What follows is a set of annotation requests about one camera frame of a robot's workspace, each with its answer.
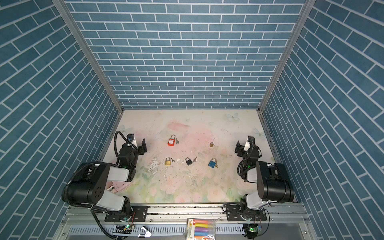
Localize red padlock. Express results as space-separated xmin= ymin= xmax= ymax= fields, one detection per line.
xmin=168 ymin=135 xmax=176 ymax=146

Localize large brass padlock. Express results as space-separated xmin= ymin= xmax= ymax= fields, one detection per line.
xmin=165 ymin=157 xmax=172 ymax=166

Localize blue padlock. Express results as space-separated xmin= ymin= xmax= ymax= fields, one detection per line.
xmin=208 ymin=158 xmax=218 ymax=169

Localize black padlock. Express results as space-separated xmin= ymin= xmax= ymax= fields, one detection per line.
xmin=185 ymin=158 xmax=193 ymax=166

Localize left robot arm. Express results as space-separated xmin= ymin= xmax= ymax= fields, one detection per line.
xmin=62 ymin=131 xmax=147 ymax=222

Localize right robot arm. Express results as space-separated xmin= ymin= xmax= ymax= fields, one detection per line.
xmin=235 ymin=136 xmax=295 ymax=221

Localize pink pencil case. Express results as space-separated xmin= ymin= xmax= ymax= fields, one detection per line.
xmin=106 ymin=182 xmax=133 ymax=194

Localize marker pack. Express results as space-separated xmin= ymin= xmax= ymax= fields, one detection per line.
xmin=186 ymin=218 xmax=216 ymax=240

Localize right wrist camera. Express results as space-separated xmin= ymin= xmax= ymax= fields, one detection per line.
xmin=244 ymin=136 xmax=252 ymax=152

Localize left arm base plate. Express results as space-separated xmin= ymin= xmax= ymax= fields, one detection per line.
xmin=105 ymin=206 xmax=148 ymax=223

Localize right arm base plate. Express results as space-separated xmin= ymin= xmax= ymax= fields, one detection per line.
xmin=222 ymin=203 xmax=267 ymax=222

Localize aluminium front rail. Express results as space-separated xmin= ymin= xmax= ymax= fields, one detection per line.
xmin=64 ymin=202 xmax=310 ymax=224

